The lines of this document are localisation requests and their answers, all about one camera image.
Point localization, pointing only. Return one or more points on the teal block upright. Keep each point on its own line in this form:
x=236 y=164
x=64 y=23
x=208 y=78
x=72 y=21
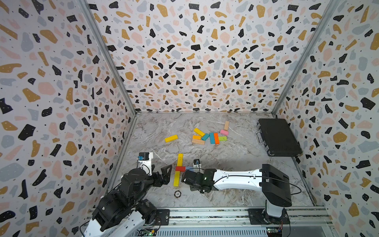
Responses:
x=212 y=139

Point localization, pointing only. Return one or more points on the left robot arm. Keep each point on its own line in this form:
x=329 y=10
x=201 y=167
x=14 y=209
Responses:
x=125 y=212

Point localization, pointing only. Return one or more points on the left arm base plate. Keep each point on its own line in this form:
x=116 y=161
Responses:
x=161 y=218

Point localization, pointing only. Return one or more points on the red block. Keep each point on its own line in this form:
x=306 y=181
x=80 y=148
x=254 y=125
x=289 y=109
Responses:
x=180 y=168

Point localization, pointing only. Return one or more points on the tan block upper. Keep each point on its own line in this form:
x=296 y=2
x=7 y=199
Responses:
x=226 y=125

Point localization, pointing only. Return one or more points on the pink block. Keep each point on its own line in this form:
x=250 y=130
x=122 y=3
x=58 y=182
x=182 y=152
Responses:
x=224 y=132

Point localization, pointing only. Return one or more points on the lime yellow block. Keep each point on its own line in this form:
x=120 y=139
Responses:
x=176 y=179

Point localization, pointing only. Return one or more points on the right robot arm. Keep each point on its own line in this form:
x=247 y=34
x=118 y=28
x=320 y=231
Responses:
x=270 y=181

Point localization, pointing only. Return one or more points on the circuit board with leds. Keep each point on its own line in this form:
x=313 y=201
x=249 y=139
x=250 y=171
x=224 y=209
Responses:
x=147 y=233

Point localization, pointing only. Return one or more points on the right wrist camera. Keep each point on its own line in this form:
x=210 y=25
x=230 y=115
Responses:
x=196 y=164

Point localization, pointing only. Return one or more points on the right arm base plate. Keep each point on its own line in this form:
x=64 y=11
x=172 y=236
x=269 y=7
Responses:
x=259 y=216

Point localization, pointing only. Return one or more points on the tan wooden block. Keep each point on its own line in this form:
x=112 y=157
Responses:
x=198 y=142

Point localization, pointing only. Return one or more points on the teal block tilted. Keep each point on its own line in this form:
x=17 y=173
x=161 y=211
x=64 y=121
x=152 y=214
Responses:
x=205 y=136

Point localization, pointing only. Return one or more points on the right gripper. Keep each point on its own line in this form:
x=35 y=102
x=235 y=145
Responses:
x=192 y=189

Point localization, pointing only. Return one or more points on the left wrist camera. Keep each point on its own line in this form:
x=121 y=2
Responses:
x=145 y=162

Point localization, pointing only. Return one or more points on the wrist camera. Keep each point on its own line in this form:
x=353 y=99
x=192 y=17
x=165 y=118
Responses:
x=145 y=162
x=196 y=164

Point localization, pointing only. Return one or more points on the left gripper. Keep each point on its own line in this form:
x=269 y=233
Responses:
x=159 y=181

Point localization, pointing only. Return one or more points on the orange block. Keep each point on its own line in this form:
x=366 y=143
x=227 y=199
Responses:
x=216 y=138

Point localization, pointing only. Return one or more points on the aluminium front rail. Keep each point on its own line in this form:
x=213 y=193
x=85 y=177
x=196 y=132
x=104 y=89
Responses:
x=181 y=217

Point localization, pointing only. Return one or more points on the black briefcase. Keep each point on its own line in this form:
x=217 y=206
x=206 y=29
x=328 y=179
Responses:
x=277 y=138

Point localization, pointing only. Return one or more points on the green block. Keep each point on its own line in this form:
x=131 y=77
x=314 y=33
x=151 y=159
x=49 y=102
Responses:
x=223 y=138

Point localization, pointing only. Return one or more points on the orange-yellow small block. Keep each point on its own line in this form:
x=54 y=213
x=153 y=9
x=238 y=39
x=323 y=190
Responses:
x=196 y=137

